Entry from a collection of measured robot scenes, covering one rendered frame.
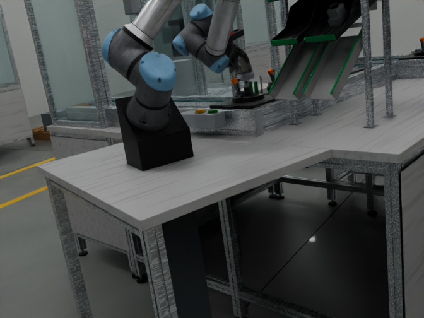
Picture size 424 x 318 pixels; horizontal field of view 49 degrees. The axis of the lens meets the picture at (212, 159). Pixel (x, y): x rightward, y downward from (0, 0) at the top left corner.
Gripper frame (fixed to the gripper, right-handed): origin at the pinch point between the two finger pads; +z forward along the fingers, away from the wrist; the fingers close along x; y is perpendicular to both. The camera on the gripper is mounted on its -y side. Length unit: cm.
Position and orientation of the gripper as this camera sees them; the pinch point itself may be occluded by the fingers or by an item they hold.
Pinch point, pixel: (245, 68)
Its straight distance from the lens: 203.3
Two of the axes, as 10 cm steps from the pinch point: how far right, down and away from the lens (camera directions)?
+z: 5.3, 5.5, 6.4
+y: -4.3, 8.3, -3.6
